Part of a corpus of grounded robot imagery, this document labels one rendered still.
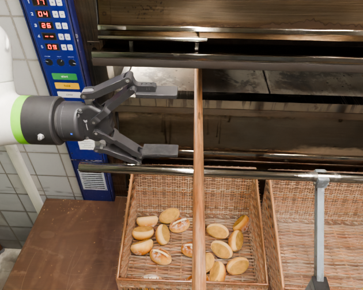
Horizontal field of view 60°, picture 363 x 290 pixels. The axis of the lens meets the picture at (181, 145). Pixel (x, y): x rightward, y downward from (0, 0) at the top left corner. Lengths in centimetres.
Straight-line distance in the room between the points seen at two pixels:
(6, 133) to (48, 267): 97
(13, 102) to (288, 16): 81
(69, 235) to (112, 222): 20
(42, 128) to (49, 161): 100
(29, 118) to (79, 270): 97
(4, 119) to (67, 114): 11
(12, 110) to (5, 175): 118
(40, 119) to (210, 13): 66
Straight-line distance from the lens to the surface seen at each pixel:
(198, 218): 78
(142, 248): 140
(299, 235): 158
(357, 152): 149
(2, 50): 65
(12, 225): 216
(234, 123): 131
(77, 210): 166
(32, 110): 61
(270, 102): 125
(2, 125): 64
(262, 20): 108
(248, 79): 137
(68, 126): 59
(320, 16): 112
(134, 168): 95
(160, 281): 123
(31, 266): 156
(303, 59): 101
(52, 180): 170
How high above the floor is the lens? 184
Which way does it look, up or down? 41 degrees down
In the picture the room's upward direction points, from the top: straight up
